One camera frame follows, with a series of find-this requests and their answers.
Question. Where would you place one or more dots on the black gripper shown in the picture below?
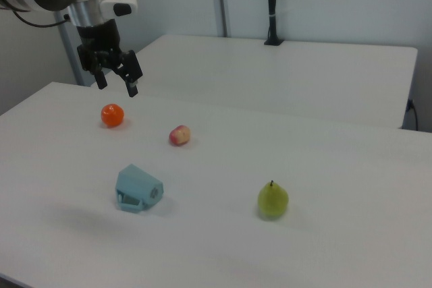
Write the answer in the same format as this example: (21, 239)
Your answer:
(99, 40)

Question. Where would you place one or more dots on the light blue faceted mug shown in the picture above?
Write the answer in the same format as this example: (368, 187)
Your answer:
(136, 185)

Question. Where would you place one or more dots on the orange mandarin fruit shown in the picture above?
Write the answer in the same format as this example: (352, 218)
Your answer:
(112, 116)

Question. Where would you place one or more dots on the red and cream apple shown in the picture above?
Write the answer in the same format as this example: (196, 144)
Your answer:
(180, 135)

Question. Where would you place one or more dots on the white side table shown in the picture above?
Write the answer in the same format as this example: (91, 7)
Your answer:
(270, 75)

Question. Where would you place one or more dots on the green pear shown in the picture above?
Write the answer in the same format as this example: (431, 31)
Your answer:
(273, 200)

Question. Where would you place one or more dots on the black camera pole with base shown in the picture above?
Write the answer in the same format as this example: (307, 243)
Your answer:
(272, 4)

